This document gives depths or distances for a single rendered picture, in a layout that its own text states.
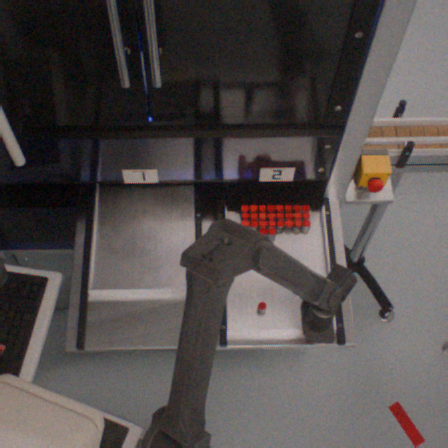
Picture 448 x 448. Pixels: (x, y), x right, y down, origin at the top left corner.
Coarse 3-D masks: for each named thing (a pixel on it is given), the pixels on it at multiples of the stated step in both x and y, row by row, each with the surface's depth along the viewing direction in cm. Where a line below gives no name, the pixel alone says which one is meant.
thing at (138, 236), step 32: (96, 192) 175; (128, 192) 179; (160, 192) 179; (192, 192) 175; (96, 224) 174; (128, 224) 174; (160, 224) 175; (192, 224) 171; (96, 256) 170; (128, 256) 170; (160, 256) 170; (96, 288) 162; (128, 288) 163; (160, 288) 163
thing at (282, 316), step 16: (320, 224) 175; (288, 240) 173; (304, 240) 173; (320, 240) 173; (304, 256) 171; (320, 256) 171; (256, 272) 169; (320, 272) 169; (240, 288) 167; (256, 288) 167; (272, 288) 167; (240, 304) 165; (256, 304) 165; (272, 304) 165; (288, 304) 165; (240, 320) 163; (256, 320) 163; (272, 320) 163; (288, 320) 163
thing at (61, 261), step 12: (12, 252) 202; (24, 252) 202; (36, 252) 203; (48, 252) 203; (60, 252) 203; (72, 252) 203; (12, 264) 210; (24, 264) 210; (36, 264) 210; (48, 264) 211; (60, 264) 211; (72, 264) 211; (60, 288) 229; (60, 300) 238
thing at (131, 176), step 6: (126, 174) 164; (132, 174) 164; (138, 174) 164; (150, 174) 164; (156, 174) 164; (126, 180) 167; (132, 180) 167; (138, 180) 167; (150, 180) 167; (156, 180) 167
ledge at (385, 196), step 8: (352, 184) 181; (352, 192) 180; (360, 192) 180; (368, 192) 180; (384, 192) 180; (352, 200) 179; (360, 200) 179; (368, 200) 179; (376, 200) 179; (384, 200) 179; (392, 200) 180
